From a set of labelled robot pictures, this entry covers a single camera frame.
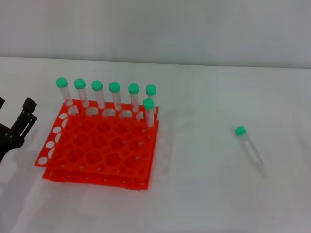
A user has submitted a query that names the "green-capped clear test tube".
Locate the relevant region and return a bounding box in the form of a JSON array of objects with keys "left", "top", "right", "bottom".
[
  {"left": 128, "top": 83, "right": 140, "bottom": 112},
  {"left": 142, "top": 98, "right": 156, "bottom": 128},
  {"left": 74, "top": 78, "right": 90, "bottom": 108},
  {"left": 55, "top": 77, "right": 73, "bottom": 107},
  {"left": 91, "top": 80, "right": 107, "bottom": 109},
  {"left": 108, "top": 82, "right": 123, "bottom": 111},
  {"left": 235, "top": 125, "right": 265, "bottom": 177},
  {"left": 145, "top": 84, "right": 157, "bottom": 114}
]

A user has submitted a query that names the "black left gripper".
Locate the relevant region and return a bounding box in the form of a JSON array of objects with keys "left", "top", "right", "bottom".
[{"left": 0, "top": 97, "right": 38, "bottom": 164}]

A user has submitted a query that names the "orange plastic test tube rack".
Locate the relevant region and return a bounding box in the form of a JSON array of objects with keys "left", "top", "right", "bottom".
[{"left": 34, "top": 99, "right": 160, "bottom": 191}]

